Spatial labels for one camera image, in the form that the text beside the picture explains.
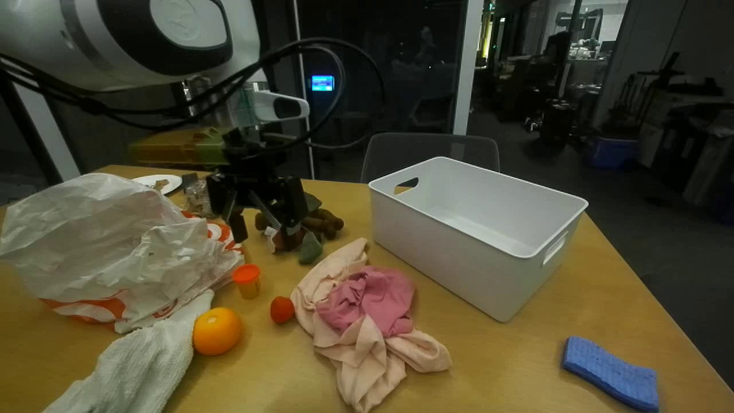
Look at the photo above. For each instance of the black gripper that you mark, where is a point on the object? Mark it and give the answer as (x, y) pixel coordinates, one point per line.
(250, 168)

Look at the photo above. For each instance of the pink t-shirt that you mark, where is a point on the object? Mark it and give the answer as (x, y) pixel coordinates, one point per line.
(385, 296)

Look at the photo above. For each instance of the white orange plastic bag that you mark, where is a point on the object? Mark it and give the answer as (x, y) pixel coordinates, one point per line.
(112, 251)

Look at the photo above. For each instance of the peach t-shirt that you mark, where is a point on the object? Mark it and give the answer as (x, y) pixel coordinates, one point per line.
(367, 365)

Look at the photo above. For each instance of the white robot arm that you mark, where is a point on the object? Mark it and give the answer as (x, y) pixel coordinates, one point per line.
(68, 49)

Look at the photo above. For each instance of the clear bag of granola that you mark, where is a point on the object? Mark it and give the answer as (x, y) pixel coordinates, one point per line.
(197, 195)

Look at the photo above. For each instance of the brown green plush toy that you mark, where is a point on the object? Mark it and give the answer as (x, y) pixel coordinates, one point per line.
(305, 242)

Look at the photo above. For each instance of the small orange cup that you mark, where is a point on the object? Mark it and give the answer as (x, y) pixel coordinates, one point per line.
(249, 281)

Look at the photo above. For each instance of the white plate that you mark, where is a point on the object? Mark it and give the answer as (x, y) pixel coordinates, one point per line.
(166, 183)

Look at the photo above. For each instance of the small red tomato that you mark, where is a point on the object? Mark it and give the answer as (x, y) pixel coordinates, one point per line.
(282, 310)

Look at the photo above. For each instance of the grey office chair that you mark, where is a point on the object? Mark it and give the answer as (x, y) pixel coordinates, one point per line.
(396, 149)

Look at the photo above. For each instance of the orange fruit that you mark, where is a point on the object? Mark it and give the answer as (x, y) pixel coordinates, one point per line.
(216, 331)

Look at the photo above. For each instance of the white grey towel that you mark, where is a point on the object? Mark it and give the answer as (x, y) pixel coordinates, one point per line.
(141, 370)

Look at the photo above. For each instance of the white plastic bin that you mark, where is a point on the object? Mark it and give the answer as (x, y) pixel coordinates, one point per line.
(483, 234)

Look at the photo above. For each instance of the blue bin in background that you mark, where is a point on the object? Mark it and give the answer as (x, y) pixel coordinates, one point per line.
(612, 152)

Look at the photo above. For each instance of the blue sponge cloth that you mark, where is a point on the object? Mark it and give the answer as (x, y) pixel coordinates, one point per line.
(630, 383)

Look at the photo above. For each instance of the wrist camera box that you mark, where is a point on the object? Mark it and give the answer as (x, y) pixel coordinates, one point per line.
(273, 107)

